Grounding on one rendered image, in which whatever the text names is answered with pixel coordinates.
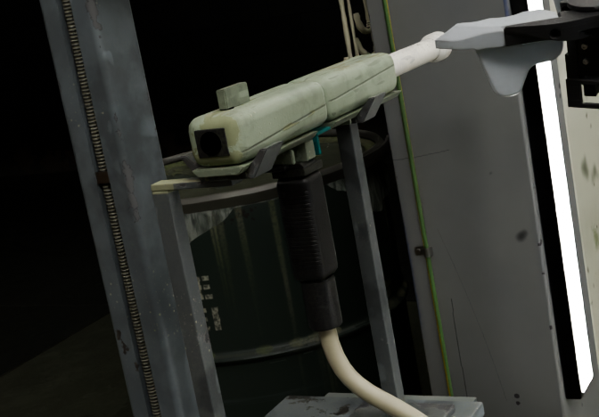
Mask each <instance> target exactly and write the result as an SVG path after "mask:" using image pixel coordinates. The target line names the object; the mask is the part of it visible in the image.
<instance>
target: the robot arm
mask: <svg viewBox="0 0 599 417"><path fill-rule="evenodd" d="M554 5H555V9H556V12H557V13H556V12H552V11H547V10H542V9H536V10H531V11H526V12H521V13H518V14H515V15H512V16H508V17H503V18H489V19H485V20H479V21H475V22H463V23H457V24H455V26H454V27H452V28H451V29H450V30H448V31H447V32H446V33H444V34H443V35H442V36H440V37H439V38H437V39H436V40H435V46H436V49H453V50H466V49H475V51H476V53H477V54H478V56H479V59H480V62H481V64H482V67H483V69H484V70H485V73H486V75H487V77H488V81H489V83H490V84H491V86H492V89H493V90H494V92H495V93H496V94H498V95H501V96H505V97H507V96H512V95H516V94H517V93H519V92H520V91H521V90H522V87H523V85H524V82H525V79H526V77H527V75H528V72H529V70H530V68H531V67H533V66H534V65H536V64H539V63H544V62H548V61H553V60H555V59H556V58H557V57H558V56H559V55H560V54H561V53H562V49H563V41H567V50H568V52H567V53H566V54H565V63H566V72H567V78H566V79H565V80H566V89H567V98H568V107H572V108H586V109H599V103H594V102H583V96H582V86H581V85H583V86H584V96H597V94H598V93H599V0H554Z"/></svg>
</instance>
